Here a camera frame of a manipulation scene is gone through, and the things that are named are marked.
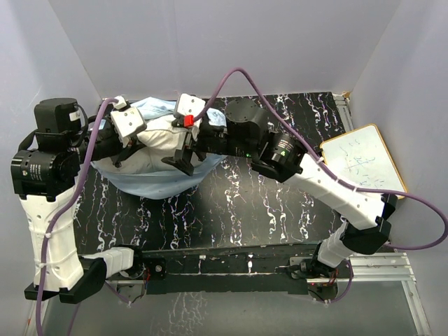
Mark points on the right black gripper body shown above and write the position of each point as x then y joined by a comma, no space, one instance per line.
213,140

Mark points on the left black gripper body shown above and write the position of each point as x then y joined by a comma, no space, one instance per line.
107,147

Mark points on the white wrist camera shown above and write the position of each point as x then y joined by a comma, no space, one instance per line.
127,120
187,108

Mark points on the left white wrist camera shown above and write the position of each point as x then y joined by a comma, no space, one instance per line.
127,120

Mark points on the small whiteboard wooden frame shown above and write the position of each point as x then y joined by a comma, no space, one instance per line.
362,158

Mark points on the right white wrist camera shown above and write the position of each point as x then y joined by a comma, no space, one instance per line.
187,108

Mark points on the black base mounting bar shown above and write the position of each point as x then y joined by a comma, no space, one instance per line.
244,269

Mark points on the light blue pillowcase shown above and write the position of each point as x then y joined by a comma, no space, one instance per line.
162,184

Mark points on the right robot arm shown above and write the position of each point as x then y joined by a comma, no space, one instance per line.
281,157

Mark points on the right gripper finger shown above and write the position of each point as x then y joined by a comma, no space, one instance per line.
201,155
181,160

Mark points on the aluminium frame rail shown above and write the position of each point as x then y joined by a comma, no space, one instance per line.
379,298

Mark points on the white pillow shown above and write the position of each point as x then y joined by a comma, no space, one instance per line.
160,140

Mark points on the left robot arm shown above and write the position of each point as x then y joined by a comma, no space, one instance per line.
48,172

